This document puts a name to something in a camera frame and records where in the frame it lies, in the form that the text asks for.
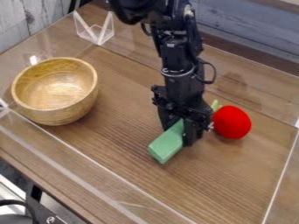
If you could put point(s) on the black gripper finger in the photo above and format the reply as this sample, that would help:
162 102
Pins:
169 116
194 126

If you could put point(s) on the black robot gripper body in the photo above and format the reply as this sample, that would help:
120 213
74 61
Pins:
182 92

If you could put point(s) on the green rectangular block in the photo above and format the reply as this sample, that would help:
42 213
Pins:
168 144

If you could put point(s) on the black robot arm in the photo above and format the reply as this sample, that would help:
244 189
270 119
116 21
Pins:
169 22

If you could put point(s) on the brown wooden bowl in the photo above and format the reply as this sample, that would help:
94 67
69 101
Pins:
55 91

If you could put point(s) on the red plush strawberry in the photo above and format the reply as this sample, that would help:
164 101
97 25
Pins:
230 120

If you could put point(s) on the clear acrylic table enclosure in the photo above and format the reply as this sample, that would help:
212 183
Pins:
93 162

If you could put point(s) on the black table leg bracket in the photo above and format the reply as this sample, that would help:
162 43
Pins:
50 211

